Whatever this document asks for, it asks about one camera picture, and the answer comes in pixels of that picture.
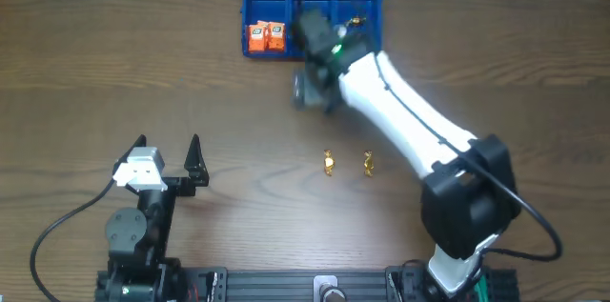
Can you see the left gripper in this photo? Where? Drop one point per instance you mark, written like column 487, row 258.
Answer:
column 183, row 187

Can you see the orange candy box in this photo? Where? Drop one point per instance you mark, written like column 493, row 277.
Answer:
column 276, row 37
column 257, row 39

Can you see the gold candy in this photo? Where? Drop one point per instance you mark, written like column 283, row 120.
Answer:
column 329, row 163
column 368, row 164
column 355, row 21

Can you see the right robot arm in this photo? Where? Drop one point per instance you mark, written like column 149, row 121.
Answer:
column 405, row 111

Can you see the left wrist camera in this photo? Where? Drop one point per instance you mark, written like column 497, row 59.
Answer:
column 140, row 168

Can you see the mounting rail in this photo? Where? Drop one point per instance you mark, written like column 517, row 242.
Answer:
column 276, row 285

